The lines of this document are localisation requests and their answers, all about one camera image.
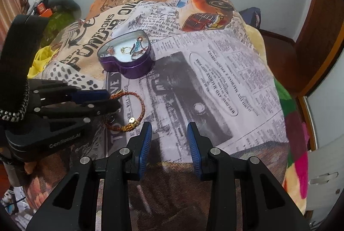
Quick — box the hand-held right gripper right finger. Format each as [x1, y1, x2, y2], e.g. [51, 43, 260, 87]
[187, 122, 311, 231]

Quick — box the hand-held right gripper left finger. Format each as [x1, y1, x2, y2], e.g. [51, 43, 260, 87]
[25, 122, 153, 231]

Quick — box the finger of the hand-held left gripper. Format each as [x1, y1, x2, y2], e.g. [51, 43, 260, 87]
[36, 99, 121, 140]
[30, 80, 109, 107]

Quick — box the orange braided bracelet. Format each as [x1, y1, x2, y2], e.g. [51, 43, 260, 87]
[104, 91, 143, 132]

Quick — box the purple heart-shaped tin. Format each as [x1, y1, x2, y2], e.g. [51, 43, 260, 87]
[97, 30, 154, 79]

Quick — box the teal and red bracelet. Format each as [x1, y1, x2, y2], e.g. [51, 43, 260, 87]
[130, 37, 149, 56]

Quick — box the yellow cloth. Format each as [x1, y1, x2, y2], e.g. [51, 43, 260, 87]
[27, 45, 59, 79]

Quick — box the orange box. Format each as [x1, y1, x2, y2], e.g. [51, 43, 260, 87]
[37, 4, 53, 17]

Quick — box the grey jacket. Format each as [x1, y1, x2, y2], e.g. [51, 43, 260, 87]
[50, 0, 82, 20]

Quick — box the newspaper print blanket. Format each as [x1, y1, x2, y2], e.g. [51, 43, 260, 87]
[21, 0, 291, 231]

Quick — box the pink green fleece blanket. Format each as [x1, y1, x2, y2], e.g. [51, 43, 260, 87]
[273, 78, 310, 200]

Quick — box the white sliding wardrobe door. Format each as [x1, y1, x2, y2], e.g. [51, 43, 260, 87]
[304, 78, 344, 151]

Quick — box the dark blue bag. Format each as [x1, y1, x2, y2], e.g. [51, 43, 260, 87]
[239, 7, 262, 30]

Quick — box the braided black-white wrist strap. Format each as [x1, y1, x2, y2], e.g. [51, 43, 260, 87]
[0, 80, 30, 123]

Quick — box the wooden wardrobe frame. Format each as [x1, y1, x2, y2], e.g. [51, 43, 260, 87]
[293, 0, 344, 103]

